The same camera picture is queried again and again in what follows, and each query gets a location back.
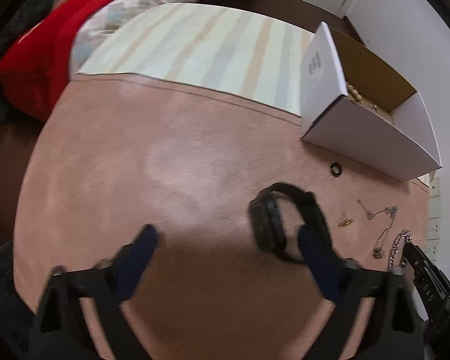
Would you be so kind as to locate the small gold earring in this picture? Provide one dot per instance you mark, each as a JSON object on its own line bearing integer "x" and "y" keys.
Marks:
{"x": 345, "y": 222}

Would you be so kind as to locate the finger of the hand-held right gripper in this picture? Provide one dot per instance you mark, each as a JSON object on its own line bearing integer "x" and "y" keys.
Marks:
{"x": 422, "y": 270}

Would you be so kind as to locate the white cardboard box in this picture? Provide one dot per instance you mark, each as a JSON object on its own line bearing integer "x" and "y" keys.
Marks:
{"x": 360, "y": 120}

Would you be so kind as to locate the striped mat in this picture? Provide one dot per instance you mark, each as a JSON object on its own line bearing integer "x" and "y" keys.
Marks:
{"x": 210, "y": 45}

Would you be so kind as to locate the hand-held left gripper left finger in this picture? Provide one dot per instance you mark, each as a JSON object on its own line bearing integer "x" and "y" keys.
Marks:
{"x": 139, "y": 257}

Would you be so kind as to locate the dark grey rug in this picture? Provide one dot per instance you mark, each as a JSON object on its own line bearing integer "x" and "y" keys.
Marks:
{"x": 3, "y": 292}

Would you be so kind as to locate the white power strip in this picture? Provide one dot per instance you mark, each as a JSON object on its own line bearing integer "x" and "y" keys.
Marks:
{"x": 434, "y": 210}

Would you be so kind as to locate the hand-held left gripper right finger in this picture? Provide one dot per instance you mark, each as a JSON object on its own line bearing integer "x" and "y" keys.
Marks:
{"x": 318, "y": 266}

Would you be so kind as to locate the black smartwatch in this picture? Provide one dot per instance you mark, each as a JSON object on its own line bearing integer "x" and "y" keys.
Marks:
{"x": 275, "y": 221}

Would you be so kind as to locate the red blanket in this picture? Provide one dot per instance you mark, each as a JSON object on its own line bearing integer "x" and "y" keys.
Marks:
{"x": 41, "y": 56}

